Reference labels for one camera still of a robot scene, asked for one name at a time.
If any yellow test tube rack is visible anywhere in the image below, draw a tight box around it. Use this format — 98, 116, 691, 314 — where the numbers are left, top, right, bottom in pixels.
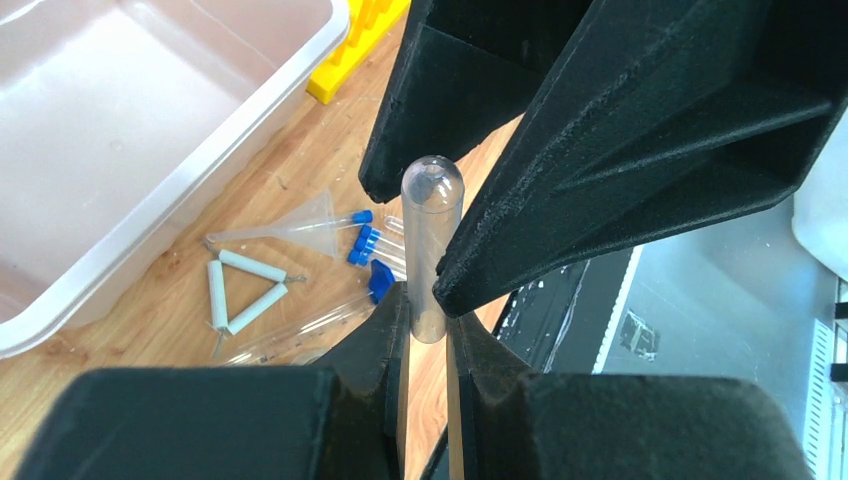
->
307, 0, 411, 104

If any clear plastic funnel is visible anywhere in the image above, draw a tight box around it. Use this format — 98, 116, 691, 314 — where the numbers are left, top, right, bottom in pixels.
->
205, 190, 338, 258

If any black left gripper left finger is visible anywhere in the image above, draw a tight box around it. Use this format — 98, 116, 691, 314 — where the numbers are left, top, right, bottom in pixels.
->
16, 282, 409, 479

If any blue capped tube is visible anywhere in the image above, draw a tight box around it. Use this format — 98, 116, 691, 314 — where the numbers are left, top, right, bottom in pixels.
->
290, 209, 374, 232
347, 225, 407, 281

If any white clay triangle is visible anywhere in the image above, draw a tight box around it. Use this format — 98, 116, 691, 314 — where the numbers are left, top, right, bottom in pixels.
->
206, 248, 307, 358

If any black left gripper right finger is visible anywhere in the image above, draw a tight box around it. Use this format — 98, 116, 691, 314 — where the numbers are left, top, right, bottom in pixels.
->
447, 314, 811, 479

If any pink plastic storage bin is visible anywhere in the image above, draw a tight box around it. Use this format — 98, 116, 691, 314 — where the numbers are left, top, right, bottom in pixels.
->
1, 1, 350, 358

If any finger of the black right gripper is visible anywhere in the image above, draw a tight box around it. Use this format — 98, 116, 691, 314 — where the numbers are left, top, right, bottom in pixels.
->
433, 1, 847, 317
359, 1, 590, 203

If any clear glass test tube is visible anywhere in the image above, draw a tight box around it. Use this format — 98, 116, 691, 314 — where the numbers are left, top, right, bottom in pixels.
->
401, 156, 465, 344

